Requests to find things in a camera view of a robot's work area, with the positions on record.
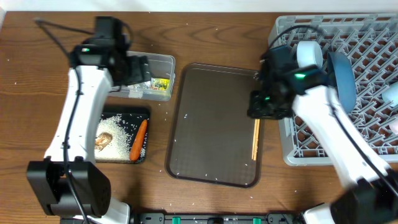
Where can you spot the small light blue bowl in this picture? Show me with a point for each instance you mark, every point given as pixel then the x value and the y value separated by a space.
pixel 391 94

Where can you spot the orange carrot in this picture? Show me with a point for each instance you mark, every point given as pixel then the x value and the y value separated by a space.
pixel 138 142

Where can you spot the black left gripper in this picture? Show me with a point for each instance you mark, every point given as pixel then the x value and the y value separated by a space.
pixel 139 75

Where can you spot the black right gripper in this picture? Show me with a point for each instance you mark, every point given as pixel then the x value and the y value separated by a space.
pixel 255 111

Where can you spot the brown serving tray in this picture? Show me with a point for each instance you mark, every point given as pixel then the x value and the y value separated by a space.
pixel 212 139

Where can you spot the black tray bin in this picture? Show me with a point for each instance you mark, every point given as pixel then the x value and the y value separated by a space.
pixel 130 133

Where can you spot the wooden chopstick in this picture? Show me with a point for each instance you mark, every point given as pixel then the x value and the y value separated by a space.
pixel 257 140
pixel 254 140

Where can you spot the grey dishwasher rack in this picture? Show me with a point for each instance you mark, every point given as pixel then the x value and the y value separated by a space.
pixel 369 41

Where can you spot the foil wrapper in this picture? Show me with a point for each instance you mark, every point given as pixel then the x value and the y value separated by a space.
pixel 157 84

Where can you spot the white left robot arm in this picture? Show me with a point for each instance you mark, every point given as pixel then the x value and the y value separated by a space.
pixel 66 181

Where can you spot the spilled white rice pile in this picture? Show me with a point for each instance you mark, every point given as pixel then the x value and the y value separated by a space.
pixel 116 137

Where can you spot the light blue rice bowl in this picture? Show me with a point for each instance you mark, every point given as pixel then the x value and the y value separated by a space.
pixel 309 53

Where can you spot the clear plastic bin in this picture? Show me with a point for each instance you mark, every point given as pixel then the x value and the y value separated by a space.
pixel 161 66

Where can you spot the pink small bowl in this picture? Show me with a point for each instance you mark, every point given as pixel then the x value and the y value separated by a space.
pixel 394 126

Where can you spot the dark blue plate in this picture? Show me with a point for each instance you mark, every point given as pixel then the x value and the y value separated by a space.
pixel 342 77

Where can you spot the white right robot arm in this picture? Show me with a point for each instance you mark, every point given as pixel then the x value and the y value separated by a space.
pixel 298 86

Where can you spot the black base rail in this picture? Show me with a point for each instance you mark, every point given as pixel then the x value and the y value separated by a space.
pixel 217 219

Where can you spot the brown food piece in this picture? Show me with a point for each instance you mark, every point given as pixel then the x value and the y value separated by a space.
pixel 102 140

